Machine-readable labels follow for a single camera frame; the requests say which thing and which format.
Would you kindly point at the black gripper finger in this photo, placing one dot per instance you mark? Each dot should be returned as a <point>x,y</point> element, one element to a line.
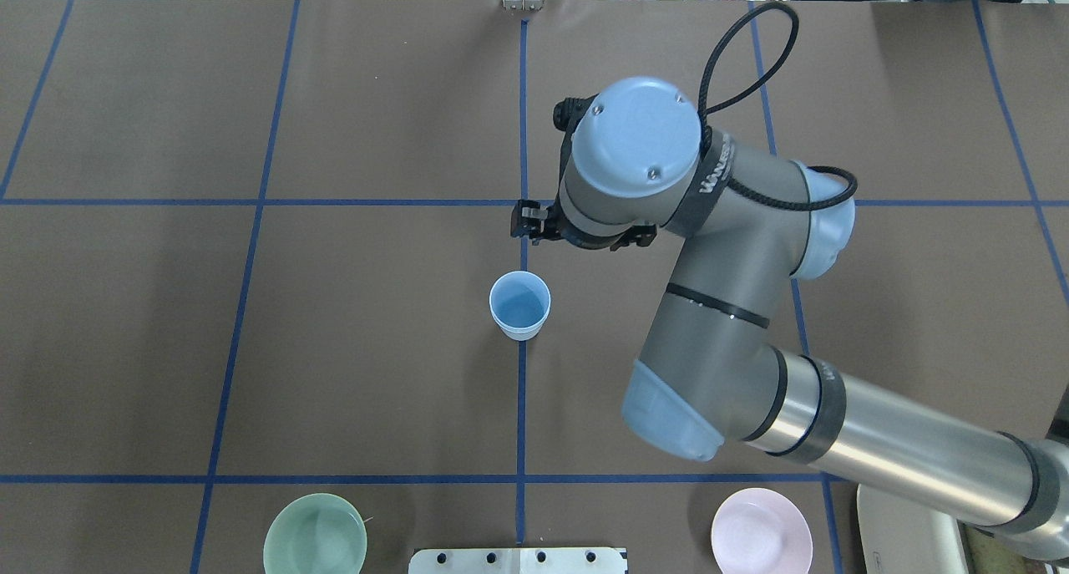
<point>529,219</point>

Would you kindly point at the pink bowl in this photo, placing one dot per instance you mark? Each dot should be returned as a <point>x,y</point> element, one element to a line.
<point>761,531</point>

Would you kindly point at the cream toaster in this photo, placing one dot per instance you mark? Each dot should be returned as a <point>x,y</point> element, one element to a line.
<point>899,536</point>

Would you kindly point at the green bowl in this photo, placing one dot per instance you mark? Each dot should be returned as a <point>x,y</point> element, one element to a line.
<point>317,533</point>

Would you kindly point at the light blue cup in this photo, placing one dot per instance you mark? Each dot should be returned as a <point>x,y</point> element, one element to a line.
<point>519,298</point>
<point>521,334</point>

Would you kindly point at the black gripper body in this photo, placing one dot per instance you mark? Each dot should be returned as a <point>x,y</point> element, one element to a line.
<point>531,220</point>

